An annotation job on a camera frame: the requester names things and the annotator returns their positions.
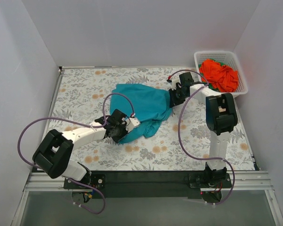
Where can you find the white plastic basket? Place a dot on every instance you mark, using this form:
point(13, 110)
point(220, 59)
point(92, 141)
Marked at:
point(228, 58)

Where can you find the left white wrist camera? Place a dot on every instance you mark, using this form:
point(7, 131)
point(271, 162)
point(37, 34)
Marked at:
point(131, 123)

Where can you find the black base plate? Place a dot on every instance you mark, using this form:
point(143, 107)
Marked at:
point(140, 184)

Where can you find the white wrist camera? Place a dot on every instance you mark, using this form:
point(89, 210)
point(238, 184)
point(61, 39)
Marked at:
point(174, 81)
point(131, 123)

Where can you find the floral table mat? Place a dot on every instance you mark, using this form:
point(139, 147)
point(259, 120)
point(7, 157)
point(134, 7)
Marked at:
point(167, 139)

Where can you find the teal t shirt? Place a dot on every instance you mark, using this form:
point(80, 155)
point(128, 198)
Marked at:
point(151, 107)

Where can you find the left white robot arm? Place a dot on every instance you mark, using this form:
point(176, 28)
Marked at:
point(54, 152)

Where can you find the aluminium frame rail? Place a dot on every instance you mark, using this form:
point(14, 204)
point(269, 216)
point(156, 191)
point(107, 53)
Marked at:
point(250, 201)

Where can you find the orange t shirt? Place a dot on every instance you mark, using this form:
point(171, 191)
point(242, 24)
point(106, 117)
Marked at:
point(230, 80)

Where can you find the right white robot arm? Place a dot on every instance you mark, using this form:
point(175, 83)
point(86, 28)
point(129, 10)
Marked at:
point(221, 118)

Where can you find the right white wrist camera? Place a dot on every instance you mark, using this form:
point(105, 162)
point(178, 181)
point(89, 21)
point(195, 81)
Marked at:
point(174, 81)

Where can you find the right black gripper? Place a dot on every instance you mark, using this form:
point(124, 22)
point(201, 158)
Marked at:
point(173, 98)

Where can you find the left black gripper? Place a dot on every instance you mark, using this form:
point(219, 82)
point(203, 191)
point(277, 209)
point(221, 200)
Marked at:
point(119, 134)

